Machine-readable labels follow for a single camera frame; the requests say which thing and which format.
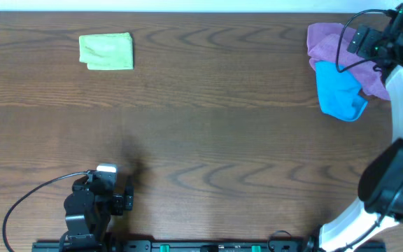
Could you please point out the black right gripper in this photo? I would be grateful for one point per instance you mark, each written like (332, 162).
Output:
(371, 37)

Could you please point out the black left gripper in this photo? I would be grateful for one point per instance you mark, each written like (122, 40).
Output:
(126, 199)

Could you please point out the blue cloth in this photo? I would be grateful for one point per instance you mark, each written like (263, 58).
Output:
(338, 93)

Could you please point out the folded green cloth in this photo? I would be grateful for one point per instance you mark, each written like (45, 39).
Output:
(107, 52)

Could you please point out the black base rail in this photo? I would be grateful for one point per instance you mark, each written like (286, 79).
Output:
(294, 245)

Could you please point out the purple cloth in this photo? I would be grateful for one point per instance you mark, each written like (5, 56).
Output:
(322, 42)

